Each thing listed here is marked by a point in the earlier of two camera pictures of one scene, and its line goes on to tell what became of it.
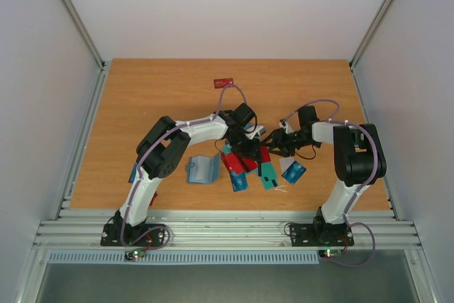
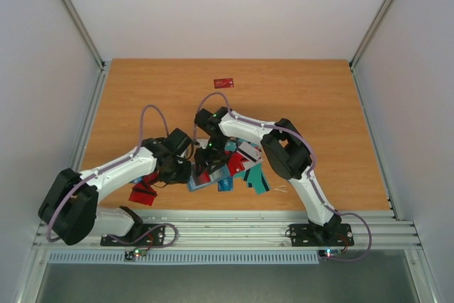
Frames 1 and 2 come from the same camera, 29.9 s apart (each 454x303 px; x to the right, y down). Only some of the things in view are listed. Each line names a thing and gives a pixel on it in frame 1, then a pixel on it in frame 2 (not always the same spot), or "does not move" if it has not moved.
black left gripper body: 240,145 -> 175,173
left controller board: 131,255 does not move
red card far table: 221,83 does not move
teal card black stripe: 267,172 -> 255,178
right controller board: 328,252 does not move
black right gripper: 284,140 -> 207,160
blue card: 239,182 -> 225,184
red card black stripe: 238,164 -> 201,178
